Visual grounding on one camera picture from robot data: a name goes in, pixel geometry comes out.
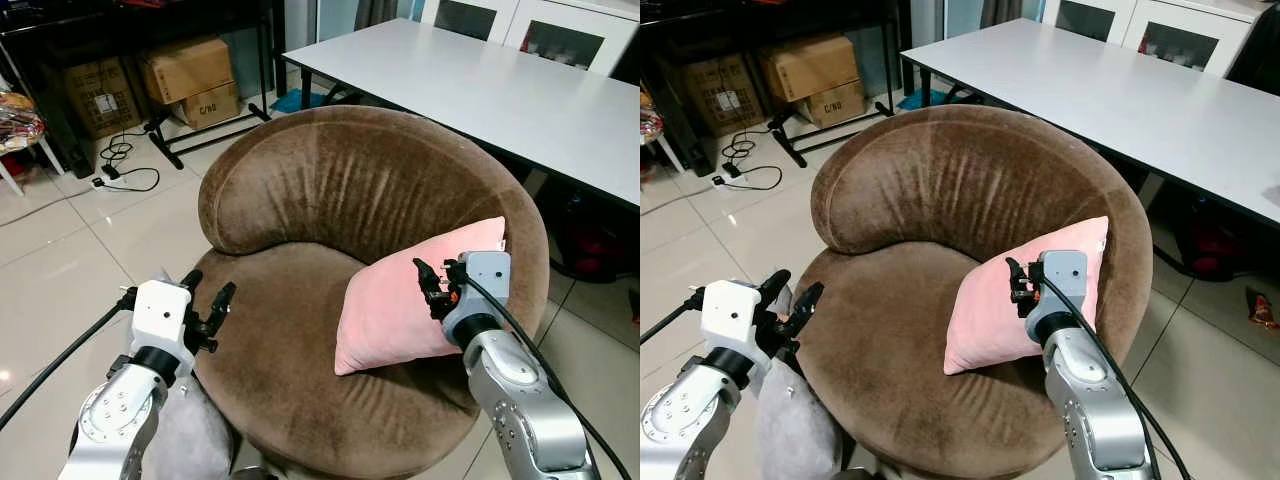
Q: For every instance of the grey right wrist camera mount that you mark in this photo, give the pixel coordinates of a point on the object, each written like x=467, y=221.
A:
x=1066, y=275
x=487, y=275

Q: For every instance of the printed brown cardboard box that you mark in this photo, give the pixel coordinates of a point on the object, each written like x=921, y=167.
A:
x=722, y=95
x=100, y=95

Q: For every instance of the black metal rack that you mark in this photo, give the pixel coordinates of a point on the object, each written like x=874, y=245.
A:
x=700, y=25
x=60, y=25

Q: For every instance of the colourful patterned bag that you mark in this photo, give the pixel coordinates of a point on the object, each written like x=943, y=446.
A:
x=650, y=122
x=18, y=125

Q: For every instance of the grey fabric pillow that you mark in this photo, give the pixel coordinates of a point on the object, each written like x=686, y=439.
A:
x=795, y=425
x=195, y=435

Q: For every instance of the brown round velvet sofa chair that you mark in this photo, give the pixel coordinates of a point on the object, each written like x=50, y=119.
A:
x=330, y=190
x=950, y=190

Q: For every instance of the white table with black legs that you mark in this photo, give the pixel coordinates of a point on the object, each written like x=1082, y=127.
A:
x=480, y=90
x=1100, y=95

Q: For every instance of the black and red bag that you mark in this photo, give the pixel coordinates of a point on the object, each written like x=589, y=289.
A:
x=598, y=240
x=1210, y=245

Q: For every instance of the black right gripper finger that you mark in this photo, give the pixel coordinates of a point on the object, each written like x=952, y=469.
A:
x=438, y=304
x=1022, y=295
x=1019, y=273
x=428, y=275

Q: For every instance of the white cabinet with glass doors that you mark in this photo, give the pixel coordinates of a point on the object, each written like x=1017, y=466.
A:
x=580, y=25
x=1190, y=25

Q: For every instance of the red snack packet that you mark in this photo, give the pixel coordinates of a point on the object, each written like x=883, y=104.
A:
x=1264, y=308

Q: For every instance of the pink square pillow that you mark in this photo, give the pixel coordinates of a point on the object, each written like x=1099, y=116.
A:
x=985, y=315
x=385, y=310

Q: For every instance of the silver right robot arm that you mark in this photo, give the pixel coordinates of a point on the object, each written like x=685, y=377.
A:
x=1095, y=400
x=525, y=400

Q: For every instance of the large plain cardboard box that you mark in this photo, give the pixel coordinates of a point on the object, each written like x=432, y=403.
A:
x=810, y=65
x=188, y=68

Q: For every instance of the small lettered cardboard box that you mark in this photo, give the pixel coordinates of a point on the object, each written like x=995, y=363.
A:
x=208, y=108
x=835, y=105

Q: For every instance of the grey curtain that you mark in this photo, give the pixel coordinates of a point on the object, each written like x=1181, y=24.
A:
x=376, y=12
x=1000, y=11

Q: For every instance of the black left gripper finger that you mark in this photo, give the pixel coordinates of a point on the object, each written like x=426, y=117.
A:
x=191, y=280
x=775, y=290
x=220, y=305
x=806, y=308

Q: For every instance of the teal cloth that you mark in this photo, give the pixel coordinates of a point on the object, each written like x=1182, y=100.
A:
x=920, y=99
x=296, y=101

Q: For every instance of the white stool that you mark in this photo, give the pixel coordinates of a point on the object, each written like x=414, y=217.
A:
x=45, y=155
x=672, y=155

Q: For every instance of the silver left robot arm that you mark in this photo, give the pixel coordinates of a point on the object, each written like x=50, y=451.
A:
x=680, y=420
x=115, y=420

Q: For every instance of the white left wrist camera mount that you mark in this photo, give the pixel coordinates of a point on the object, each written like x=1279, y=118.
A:
x=730, y=312
x=160, y=312

